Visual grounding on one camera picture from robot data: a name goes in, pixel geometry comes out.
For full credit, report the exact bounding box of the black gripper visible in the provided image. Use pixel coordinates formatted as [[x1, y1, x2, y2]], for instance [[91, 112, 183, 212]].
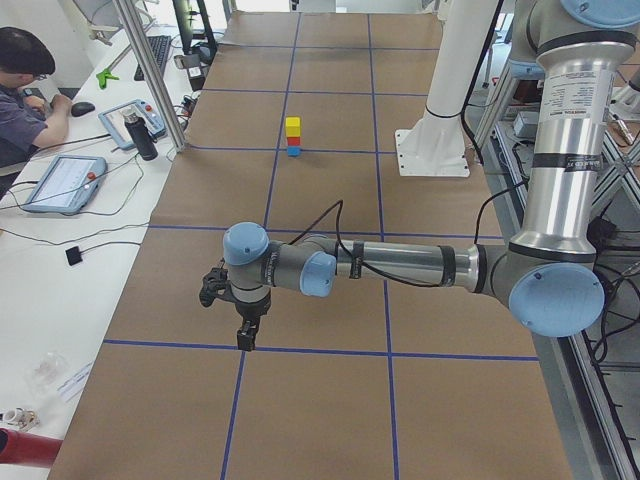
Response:
[[199, 267, 271, 351]]

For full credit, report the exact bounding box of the blue cube block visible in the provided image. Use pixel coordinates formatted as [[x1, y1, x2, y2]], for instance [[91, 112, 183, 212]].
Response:
[[287, 146, 301, 157]]

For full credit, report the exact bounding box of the yellow cube block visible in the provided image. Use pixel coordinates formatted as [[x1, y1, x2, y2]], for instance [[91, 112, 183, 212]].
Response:
[[285, 116, 301, 138]]

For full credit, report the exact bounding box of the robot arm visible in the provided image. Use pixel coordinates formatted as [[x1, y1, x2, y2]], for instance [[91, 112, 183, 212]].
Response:
[[174, 12, 533, 356]]

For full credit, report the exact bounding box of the brown paper table cover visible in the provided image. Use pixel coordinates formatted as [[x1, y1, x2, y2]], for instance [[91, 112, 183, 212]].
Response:
[[47, 12, 574, 480]]

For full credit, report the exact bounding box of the teach pendant near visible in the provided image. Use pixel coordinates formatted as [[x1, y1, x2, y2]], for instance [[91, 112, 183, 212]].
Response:
[[22, 155, 107, 214]]

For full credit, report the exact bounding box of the teach pendant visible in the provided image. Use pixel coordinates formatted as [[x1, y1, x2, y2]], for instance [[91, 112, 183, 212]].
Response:
[[98, 99, 166, 150], [22, 155, 107, 214]]

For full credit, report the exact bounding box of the black water bottle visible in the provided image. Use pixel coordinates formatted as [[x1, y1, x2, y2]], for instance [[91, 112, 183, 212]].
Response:
[[122, 107, 158, 161]]

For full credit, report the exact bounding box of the teach pendant far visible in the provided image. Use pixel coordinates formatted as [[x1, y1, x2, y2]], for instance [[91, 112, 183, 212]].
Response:
[[98, 99, 166, 150]]

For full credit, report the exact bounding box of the black computer mouse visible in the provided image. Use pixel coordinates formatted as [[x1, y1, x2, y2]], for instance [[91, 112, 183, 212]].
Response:
[[70, 101, 96, 118]]

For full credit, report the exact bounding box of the black keyboard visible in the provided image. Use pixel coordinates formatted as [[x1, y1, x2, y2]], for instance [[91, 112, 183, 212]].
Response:
[[147, 35, 171, 77]]

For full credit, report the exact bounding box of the seated person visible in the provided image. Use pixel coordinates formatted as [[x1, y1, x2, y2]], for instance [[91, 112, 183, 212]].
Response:
[[1, 26, 72, 173]]

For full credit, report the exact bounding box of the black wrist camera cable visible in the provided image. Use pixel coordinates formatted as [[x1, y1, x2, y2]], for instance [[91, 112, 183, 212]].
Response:
[[289, 199, 451, 289]]

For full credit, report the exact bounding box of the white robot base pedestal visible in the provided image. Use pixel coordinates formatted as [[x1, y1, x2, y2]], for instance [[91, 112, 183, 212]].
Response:
[[395, 0, 501, 178]]

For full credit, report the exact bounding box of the aluminium frame post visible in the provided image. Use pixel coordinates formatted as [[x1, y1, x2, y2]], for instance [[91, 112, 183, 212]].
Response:
[[113, 0, 186, 153]]

